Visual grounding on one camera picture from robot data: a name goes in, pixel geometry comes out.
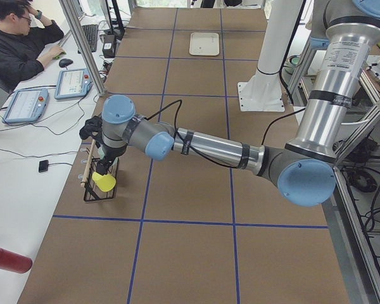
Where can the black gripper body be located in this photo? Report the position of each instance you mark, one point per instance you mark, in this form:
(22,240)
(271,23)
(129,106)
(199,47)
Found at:
(108,157)

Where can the green cup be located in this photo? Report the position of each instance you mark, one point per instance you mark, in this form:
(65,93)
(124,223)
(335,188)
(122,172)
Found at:
(105,164)

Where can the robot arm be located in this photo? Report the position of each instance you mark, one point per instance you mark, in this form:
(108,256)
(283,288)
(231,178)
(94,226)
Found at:
(301,170)

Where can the yellow cup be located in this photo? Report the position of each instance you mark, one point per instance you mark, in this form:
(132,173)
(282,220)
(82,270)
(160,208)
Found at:
(105,183)

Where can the cream rabbit tray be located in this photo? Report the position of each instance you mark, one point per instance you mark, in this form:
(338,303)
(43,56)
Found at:
(204,44)

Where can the small black puck device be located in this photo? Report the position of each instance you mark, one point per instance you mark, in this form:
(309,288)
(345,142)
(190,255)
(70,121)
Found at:
(43,166)

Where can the far teach pendant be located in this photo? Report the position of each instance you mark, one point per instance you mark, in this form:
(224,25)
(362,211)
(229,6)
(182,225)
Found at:
(74,83)

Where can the teach pendant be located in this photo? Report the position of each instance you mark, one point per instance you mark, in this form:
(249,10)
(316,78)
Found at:
(74,83)
(26,106)

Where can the near teach pendant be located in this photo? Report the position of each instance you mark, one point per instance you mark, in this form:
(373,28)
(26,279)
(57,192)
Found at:
(26,106)

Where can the black computer mouse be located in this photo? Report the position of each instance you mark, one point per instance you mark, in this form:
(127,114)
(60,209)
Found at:
(63,63)

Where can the black power box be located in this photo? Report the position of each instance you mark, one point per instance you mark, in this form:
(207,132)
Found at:
(109,46)

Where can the black keyboard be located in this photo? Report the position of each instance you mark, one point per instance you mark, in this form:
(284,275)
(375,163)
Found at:
(91,34)

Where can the seated person in black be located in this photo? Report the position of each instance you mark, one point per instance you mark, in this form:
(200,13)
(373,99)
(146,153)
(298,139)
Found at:
(24,33)

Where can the red bottle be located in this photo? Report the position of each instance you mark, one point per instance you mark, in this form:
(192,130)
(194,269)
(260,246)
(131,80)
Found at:
(14,262)

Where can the black wire cup rack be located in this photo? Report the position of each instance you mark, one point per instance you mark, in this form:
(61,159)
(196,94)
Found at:
(92,157)

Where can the aluminium frame post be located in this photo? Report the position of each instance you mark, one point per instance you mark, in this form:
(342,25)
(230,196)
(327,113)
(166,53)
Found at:
(71,16)

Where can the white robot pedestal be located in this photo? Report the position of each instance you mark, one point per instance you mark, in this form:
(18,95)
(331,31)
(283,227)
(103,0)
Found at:
(263,91)

